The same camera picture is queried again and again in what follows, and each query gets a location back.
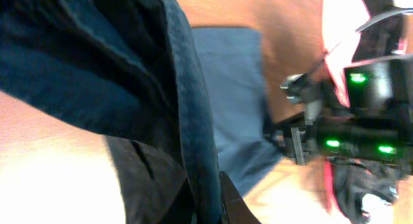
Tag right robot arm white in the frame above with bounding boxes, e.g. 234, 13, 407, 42
265, 55, 412, 174

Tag pink garment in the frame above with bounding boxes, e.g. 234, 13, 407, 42
322, 0, 370, 107

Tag navy blue shorts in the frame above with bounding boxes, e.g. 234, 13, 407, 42
0, 0, 285, 224

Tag black patterned shirt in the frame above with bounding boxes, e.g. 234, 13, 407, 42
321, 0, 412, 223

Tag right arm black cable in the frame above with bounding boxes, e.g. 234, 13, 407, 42
325, 7, 413, 54

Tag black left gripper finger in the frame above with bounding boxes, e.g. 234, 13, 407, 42
219, 171, 261, 224

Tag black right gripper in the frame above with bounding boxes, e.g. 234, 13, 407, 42
264, 73, 348, 165

